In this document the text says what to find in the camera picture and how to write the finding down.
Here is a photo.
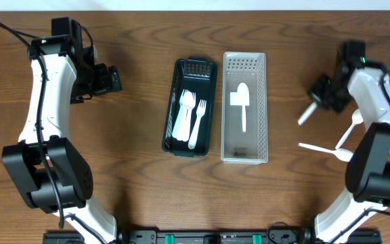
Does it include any white plastic spoon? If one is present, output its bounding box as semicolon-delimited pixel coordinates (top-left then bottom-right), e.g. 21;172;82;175
177;91;196;141
297;102;318;125
237;83;250;132
335;109;364;149

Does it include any white plastic spoon lowest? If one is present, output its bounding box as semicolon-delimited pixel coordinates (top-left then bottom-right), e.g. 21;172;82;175
299;142;353;162

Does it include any white plastic fork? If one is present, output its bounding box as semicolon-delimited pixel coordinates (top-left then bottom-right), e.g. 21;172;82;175
181;92;196;142

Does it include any pale green plastic fork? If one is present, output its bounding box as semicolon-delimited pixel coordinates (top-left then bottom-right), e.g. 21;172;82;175
172;89;187;138

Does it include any white plastic fork angled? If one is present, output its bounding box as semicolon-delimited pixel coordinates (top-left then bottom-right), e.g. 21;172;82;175
188;100;207;150

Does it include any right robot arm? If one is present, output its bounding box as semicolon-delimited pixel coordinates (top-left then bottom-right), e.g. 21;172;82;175
298;40;390;243

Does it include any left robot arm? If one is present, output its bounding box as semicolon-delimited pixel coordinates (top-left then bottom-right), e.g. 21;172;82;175
2;17;124;243

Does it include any clear plastic basket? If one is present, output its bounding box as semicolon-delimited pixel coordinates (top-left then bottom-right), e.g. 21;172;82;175
221;52;268;165

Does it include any white label in clear basket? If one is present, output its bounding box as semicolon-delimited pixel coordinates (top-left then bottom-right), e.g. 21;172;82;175
230;92;250;106

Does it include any black plastic basket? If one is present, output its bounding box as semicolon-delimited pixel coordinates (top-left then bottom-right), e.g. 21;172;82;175
162;56;217;157

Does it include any left black cable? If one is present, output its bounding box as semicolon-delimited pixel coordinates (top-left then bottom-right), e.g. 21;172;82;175
0;19;108;244

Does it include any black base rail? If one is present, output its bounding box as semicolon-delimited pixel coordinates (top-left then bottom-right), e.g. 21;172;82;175
42;229;383;244

